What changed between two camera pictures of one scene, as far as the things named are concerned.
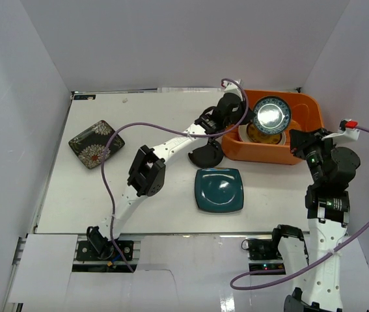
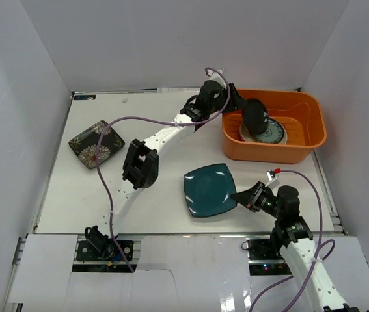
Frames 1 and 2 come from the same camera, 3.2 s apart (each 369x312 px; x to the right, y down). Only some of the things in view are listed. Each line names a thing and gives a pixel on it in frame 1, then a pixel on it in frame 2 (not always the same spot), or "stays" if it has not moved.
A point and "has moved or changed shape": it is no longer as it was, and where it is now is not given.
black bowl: x=207 y=156 → x=253 y=117
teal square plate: x=218 y=190 has moved or changed shape
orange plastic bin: x=306 y=112 stays
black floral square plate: x=90 y=145 stays
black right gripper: x=300 y=141 → x=250 y=197
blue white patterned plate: x=273 y=114 → x=274 y=134
